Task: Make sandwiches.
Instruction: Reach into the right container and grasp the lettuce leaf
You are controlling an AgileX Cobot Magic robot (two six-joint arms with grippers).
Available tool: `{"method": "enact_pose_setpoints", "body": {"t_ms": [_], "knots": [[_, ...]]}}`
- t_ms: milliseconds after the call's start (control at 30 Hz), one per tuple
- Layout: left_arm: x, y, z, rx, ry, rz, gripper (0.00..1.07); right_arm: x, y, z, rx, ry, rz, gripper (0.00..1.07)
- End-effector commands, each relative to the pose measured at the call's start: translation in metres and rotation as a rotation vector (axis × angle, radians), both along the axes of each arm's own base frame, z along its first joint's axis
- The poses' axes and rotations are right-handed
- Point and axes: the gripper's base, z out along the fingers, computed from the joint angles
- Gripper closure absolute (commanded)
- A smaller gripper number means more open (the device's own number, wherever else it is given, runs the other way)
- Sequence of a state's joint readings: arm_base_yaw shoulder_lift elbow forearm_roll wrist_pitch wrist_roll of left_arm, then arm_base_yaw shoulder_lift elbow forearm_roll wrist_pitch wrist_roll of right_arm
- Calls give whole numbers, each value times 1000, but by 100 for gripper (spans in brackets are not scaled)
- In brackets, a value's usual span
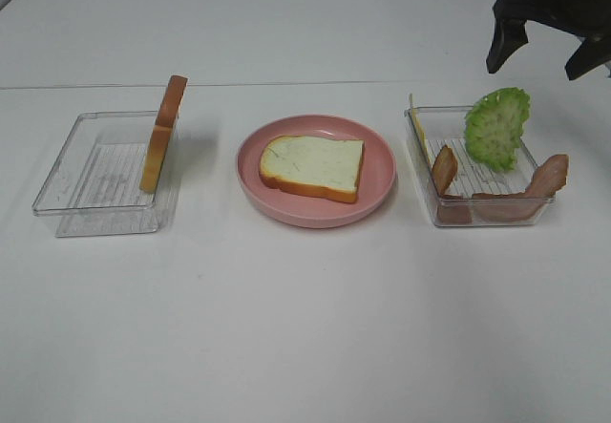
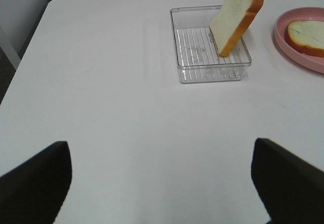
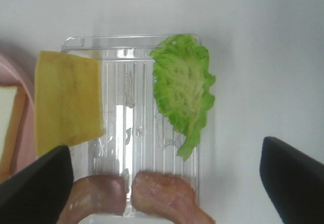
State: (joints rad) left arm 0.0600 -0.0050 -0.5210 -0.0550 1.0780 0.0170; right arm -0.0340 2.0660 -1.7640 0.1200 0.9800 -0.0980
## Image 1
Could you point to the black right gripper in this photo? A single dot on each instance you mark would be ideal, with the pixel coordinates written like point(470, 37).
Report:
point(585, 18)

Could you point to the green lettuce leaf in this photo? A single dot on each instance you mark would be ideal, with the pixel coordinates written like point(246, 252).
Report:
point(494, 127)

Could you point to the bacon strip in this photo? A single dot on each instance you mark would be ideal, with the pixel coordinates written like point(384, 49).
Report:
point(443, 172)
point(547, 179)

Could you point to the bread slice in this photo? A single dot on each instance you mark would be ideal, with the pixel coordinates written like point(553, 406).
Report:
point(162, 132)
point(315, 167)

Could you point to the yellow cheese slice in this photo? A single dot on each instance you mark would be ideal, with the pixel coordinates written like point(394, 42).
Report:
point(418, 129)

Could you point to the clear right plastic container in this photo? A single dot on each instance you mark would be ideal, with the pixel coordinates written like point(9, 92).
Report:
point(445, 125)

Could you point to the clear plastic container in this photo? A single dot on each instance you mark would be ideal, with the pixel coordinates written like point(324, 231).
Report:
point(93, 186)
point(445, 125)

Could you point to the pink plate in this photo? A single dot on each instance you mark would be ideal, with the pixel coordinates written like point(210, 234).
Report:
point(378, 173)

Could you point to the upright bread slice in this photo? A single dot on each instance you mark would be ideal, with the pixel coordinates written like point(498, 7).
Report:
point(162, 132)

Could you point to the clear left plastic container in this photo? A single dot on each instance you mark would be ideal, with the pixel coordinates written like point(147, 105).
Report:
point(93, 186)

